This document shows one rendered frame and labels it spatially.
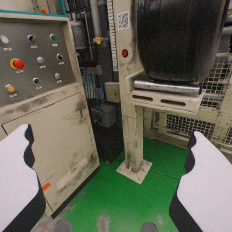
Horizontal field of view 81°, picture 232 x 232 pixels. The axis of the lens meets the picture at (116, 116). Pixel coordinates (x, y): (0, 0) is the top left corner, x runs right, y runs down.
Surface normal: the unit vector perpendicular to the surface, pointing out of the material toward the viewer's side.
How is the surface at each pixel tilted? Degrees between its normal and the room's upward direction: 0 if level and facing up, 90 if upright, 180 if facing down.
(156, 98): 90
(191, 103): 90
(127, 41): 90
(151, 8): 81
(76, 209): 0
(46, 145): 90
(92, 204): 0
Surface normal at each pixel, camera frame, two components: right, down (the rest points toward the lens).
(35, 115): 0.81, 0.22
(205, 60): 0.22, 0.77
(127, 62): -0.58, 0.44
